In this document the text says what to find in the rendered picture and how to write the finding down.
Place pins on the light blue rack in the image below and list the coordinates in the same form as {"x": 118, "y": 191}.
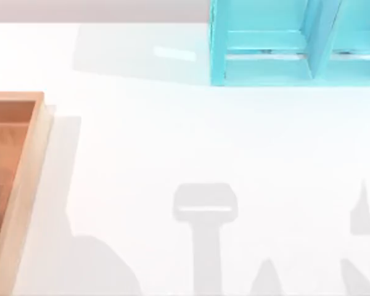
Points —
{"x": 265, "y": 40}

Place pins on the shallow salmon-coloured box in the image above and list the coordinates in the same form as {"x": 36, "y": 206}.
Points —
{"x": 24, "y": 172}

